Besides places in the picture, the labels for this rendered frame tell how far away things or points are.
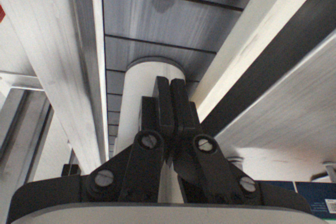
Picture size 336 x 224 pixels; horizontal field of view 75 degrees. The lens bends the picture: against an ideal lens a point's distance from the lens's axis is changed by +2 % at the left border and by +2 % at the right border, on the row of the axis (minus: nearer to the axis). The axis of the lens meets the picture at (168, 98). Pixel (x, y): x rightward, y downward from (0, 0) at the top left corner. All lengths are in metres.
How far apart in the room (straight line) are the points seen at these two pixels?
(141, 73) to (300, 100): 0.17
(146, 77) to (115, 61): 0.03
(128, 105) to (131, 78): 0.02
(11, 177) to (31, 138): 0.04
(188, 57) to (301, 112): 0.16
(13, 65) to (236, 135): 0.30
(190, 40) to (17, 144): 0.23
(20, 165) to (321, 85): 0.32
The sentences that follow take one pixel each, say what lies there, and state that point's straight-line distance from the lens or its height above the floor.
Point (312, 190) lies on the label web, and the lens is 0.50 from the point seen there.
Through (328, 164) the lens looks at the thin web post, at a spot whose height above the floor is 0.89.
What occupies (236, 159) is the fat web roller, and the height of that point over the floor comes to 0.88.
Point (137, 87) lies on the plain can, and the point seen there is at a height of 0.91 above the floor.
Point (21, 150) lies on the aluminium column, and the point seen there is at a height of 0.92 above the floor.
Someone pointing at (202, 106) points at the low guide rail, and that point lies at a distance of 0.16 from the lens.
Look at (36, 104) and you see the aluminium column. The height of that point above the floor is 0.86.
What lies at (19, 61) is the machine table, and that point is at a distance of 0.30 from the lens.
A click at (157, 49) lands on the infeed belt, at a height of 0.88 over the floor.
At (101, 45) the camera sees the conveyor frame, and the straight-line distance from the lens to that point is 0.17.
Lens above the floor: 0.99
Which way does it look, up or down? 31 degrees down
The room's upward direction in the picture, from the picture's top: 180 degrees clockwise
